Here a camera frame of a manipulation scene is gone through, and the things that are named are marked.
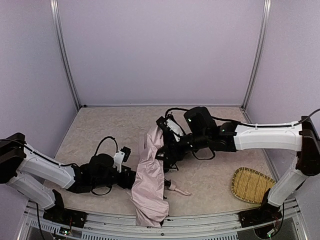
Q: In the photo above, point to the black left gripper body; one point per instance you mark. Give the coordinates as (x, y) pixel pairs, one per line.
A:
(129, 179)

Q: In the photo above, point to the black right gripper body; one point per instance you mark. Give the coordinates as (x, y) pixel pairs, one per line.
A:
(167, 152)

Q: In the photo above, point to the pink umbrella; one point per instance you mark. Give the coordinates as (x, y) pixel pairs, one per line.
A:
(147, 192)

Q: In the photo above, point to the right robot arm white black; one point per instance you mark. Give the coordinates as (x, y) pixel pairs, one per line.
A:
(299, 136)

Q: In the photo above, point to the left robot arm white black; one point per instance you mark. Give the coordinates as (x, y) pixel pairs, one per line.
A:
(20, 163)

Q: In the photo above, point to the woven bamboo tray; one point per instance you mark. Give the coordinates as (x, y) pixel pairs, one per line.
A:
(250, 185)

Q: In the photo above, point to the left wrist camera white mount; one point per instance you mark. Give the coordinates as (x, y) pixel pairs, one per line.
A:
(120, 157)

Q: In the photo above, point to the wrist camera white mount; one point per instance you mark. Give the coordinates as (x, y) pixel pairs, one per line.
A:
(170, 127)
(120, 157)

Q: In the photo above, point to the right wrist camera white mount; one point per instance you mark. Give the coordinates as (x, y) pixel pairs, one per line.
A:
(170, 127)

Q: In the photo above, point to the right aluminium frame post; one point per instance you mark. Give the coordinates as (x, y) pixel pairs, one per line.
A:
(258, 53)

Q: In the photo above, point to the aluminium frame post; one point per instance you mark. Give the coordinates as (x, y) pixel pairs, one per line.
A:
(63, 53)
(258, 53)

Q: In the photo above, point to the left aluminium frame post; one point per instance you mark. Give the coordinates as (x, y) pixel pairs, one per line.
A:
(63, 53)

